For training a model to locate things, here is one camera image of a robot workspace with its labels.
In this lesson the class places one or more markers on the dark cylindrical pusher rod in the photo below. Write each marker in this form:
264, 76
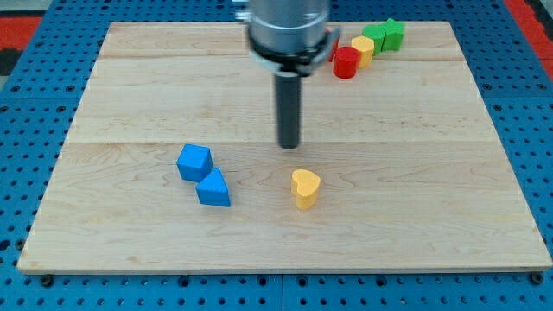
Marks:
288, 95

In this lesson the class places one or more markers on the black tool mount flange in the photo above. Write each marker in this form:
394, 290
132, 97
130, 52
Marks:
300, 64

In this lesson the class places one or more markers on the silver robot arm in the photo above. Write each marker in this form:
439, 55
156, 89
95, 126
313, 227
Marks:
291, 40

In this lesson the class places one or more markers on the yellow heart block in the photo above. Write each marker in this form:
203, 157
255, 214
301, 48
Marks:
305, 186

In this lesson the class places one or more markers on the blue cube block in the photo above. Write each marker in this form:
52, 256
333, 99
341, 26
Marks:
194, 162

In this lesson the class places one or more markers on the red cylinder block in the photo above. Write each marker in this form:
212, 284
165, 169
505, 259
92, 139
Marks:
346, 62

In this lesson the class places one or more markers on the yellow hexagon block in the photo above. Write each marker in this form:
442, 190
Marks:
365, 46

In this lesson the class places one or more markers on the green cylinder block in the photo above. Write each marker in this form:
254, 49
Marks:
377, 34

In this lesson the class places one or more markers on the green star block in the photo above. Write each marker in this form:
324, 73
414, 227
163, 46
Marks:
394, 35

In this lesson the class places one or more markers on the blue triangle block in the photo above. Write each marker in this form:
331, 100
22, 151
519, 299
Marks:
213, 191

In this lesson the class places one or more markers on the wooden board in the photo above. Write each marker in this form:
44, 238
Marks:
414, 178

